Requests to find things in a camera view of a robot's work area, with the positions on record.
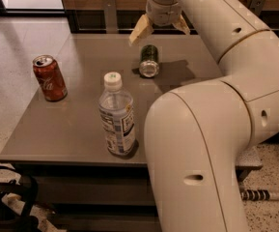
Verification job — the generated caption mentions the metal wall bracket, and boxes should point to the metal wall bracket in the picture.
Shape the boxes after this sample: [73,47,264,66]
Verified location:
[102,0,118,34]
[248,0,266,16]

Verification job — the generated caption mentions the black robot base parts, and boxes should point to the black robot base parts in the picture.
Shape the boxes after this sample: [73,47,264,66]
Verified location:
[0,139,43,232]

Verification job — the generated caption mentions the red cola can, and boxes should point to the red cola can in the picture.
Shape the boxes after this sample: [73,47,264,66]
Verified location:
[33,55,68,102]

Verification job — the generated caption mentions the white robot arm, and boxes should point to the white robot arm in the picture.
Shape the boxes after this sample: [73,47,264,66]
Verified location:
[129,0,279,232]

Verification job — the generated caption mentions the left metal wall bracket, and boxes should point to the left metal wall bracket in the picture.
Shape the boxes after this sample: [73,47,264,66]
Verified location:
[102,0,118,34]

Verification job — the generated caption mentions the grey table with drawers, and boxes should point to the grey table with drawers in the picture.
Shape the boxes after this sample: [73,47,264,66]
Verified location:
[0,33,264,232]

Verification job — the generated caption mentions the clear plastic water bottle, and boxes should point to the clear plastic water bottle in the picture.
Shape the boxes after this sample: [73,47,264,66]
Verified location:
[98,72,136,156]

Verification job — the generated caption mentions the green soda can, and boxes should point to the green soda can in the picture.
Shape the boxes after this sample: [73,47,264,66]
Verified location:
[139,44,159,78]

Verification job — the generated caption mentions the right metal wall bracket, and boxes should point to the right metal wall bracket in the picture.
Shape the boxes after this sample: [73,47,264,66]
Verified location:
[248,0,266,16]

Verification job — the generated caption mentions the striped black white cable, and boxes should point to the striped black white cable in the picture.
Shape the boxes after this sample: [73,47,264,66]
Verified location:
[239,189,279,203]

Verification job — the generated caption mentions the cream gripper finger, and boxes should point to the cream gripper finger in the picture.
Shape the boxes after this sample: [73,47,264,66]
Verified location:
[173,15,190,35]
[129,14,153,44]

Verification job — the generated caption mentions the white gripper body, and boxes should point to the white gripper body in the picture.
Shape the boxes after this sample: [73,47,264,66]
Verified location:
[146,0,181,26]

